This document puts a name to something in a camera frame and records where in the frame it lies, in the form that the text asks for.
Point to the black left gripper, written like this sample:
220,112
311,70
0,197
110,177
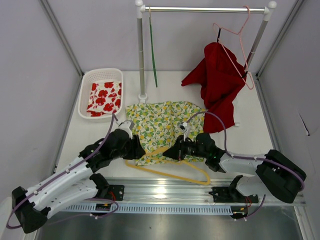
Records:
136,150

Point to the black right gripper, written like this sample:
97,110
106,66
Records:
178,151

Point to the yellow hanger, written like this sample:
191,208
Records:
173,172

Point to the lemon print skirt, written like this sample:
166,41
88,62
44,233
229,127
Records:
157,125

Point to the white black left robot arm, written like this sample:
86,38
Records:
78,181

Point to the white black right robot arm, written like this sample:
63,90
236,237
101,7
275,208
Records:
270,174

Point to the green hanger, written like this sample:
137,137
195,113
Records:
152,49

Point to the red flower print cloth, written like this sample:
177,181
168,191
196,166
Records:
105,98

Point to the white plastic basket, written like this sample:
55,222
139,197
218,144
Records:
97,75

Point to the red garment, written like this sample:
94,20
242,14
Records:
220,77

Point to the white metal clothes rack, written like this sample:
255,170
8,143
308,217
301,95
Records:
141,8

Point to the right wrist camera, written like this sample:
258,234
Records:
186,129

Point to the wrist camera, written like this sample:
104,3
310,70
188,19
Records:
127,126
186,129

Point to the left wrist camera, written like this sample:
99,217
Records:
127,126

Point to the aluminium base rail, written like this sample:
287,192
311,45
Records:
166,191

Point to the white slotted cable duct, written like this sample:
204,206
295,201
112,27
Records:
127,208

